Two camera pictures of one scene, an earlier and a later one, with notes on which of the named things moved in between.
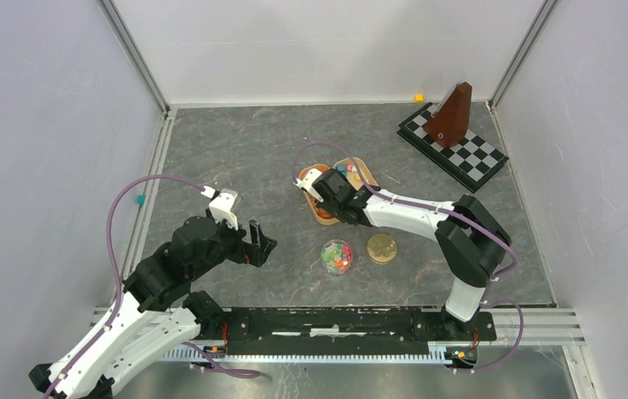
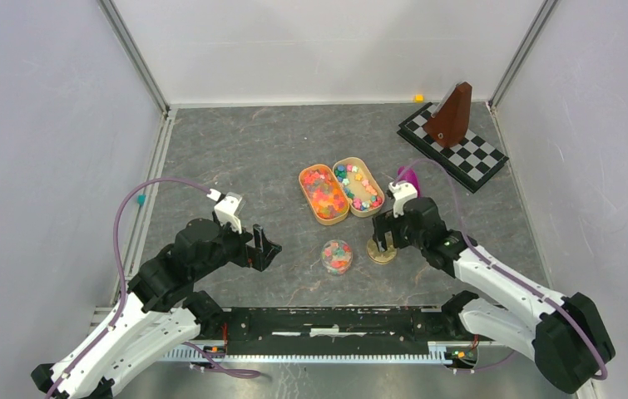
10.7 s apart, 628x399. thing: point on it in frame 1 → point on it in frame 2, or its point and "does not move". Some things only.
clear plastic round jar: (337, 256) does not move
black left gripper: (260, 246) does not move
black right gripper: (328, 205) → (386, 222)
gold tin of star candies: (356, 171) does not move
